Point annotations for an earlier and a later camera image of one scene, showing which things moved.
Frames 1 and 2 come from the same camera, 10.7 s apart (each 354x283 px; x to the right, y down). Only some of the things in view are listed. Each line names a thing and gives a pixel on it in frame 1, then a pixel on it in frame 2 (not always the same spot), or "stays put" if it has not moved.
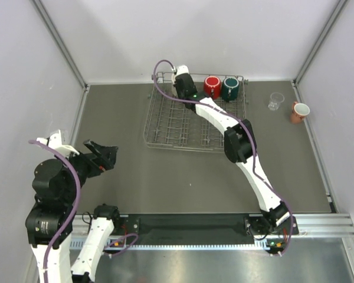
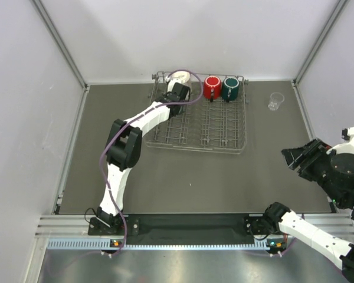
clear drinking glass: x=276 y=98 stays put
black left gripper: x=106 y=154 to x=165 y=95
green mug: x=230 y=89 stays put
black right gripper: x=177 y=89 to x=305 y=155
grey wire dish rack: x=171 y=124 stays put
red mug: x=212 y=86 stays put
